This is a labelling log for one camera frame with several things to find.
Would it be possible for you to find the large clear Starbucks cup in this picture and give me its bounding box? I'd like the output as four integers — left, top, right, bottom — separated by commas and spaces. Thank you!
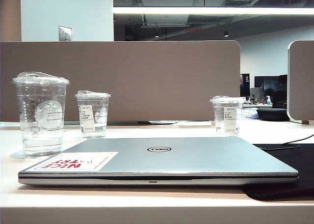
11, 71, 70, 160

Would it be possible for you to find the silver Dell laptop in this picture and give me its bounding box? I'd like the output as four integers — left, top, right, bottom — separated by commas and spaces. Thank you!
18, 137, 299, 186

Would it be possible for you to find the medium clear cup white label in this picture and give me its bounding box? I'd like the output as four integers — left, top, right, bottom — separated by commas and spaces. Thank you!
74, 90, 112, 139

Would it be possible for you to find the small clear cup white label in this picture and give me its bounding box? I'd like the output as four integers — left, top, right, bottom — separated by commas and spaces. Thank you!
209, 95, 246, 136

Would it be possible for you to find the wide brown desk partition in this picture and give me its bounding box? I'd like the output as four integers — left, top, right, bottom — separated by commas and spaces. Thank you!
0, 40, 241, 123

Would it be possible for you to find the dark poster with numeral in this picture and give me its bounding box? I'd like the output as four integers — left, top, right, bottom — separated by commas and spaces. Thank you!
240, 73, 251, 97

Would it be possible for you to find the ceiling light strip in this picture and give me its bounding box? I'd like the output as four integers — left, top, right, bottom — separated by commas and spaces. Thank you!
113, 6, 314, 15

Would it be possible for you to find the black computer monitor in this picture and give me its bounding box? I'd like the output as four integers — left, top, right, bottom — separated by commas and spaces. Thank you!
254, 74, 288, 97

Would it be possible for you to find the black round cushion seat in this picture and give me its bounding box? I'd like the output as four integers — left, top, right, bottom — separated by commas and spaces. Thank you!
256, 107, 290, 122

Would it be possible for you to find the narrow brown desk partition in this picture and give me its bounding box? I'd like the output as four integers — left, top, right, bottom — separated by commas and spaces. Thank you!
287, 40, 314, 123

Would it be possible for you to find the black mouse pad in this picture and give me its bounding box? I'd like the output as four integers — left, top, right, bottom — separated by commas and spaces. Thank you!
242, 142, 314, 201

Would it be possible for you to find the silver wall switch plate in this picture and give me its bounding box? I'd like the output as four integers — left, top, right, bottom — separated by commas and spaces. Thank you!
58, 26, 73, 42

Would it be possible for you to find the black cable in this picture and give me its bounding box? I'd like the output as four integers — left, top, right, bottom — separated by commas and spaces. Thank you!
283, 133, 314, 145

